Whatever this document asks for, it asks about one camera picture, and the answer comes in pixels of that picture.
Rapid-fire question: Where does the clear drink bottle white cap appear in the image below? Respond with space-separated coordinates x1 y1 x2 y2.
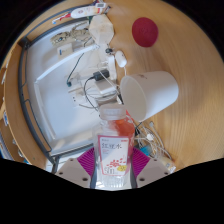
92 103 136 191

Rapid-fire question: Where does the small white digital thermometer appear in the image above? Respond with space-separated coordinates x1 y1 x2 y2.
94 1 107 9

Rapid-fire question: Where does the white desk lamp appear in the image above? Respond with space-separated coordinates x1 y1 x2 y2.
34 44 117 84

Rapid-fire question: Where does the grey metal desk frame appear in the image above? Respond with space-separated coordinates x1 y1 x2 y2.
18 16 94 166

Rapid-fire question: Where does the white wall box blue mark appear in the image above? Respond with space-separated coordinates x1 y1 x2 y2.
56 44 74 57

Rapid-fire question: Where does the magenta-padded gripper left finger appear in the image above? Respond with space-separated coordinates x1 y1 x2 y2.
54 147 98 190

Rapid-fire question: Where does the black charger plug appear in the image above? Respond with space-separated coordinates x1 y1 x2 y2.
92 69 110 82

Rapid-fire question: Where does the white power bank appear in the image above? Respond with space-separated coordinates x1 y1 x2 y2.
94 81 118 98

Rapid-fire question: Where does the clear spray bottle white nozzle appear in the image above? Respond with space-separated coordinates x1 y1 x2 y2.
51 16 68 25

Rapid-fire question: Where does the dark green lamp cable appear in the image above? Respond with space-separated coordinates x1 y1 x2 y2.
66 52 86 85

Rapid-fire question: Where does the white wall socket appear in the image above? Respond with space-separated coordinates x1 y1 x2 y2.
70 91 86 105
67 78 83 92

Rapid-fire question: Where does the flat round red coaster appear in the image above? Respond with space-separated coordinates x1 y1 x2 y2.
131 17 160 48

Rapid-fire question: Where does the white paper cup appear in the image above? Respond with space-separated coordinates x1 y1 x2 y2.
119 70 180 123

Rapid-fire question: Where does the wooden tree creature figurine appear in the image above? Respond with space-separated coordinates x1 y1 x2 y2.
49 29 92 46

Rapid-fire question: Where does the bagged round white item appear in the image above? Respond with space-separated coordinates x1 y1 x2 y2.
159 157 177 174

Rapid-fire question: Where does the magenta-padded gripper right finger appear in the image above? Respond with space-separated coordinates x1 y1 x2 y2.
129 147 173 189

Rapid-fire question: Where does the small white oval gadget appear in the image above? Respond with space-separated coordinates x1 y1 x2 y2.
114 49 128 68

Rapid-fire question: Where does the black power cable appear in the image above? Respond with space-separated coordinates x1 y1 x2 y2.
82 76 102 111

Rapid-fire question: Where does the white charging cable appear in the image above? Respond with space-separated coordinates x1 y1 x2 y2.
134 121 174 168

